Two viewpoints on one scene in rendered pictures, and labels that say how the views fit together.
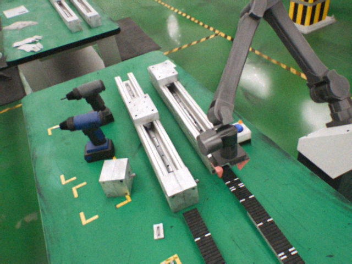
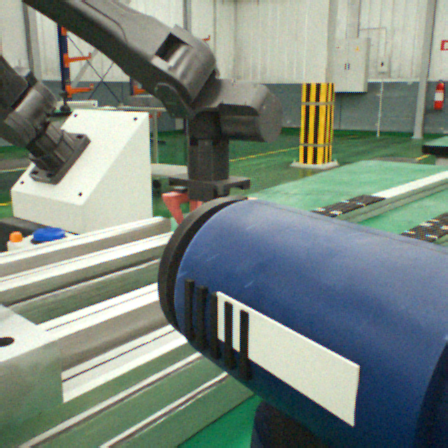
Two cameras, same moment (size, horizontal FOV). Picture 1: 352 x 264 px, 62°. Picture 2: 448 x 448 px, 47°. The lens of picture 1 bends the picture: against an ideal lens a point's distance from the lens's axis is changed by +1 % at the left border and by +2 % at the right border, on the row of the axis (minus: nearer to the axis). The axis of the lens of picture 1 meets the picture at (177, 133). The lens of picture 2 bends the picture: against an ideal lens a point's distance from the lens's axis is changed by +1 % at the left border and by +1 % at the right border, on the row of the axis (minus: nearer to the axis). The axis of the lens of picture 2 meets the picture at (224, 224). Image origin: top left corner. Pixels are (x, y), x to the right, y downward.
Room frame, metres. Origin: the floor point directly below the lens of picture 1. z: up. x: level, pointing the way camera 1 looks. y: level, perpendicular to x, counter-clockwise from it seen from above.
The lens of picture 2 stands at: (1.03, 0.43, 1.04)
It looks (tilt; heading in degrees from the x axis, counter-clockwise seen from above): 15 degrees down; 237
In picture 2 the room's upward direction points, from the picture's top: straight up
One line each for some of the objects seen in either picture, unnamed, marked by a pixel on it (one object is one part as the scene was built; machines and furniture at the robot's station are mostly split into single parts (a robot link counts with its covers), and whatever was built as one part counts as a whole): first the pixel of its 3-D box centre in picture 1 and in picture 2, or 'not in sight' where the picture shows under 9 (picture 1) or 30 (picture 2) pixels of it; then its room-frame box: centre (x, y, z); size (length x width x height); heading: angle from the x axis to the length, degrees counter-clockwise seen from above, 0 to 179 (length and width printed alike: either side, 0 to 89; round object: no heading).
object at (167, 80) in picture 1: (164, 75); not in sight; (1.35, 0.02, 0.87); 0.16 x 0.11 x 0.07; 14
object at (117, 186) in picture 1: (120, 177); not in sight; (0.73, 0.24, 0.83); 0.11 x 0.10 x 0.10; 83
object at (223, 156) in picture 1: (228, 149); (208, 163); (0.67, -0.16, 0.94); 0.10 x 0.07 x 0.07; 105
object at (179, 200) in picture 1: (182, 188); not in sight; (0.63, 0.02, 0.83); 0.12 x 0.09 x 0.10; 104
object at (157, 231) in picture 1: (158, 231); not in sight; (0.51, 0.12, 0.78); 0.05 x 0.03 x 0.01; 1
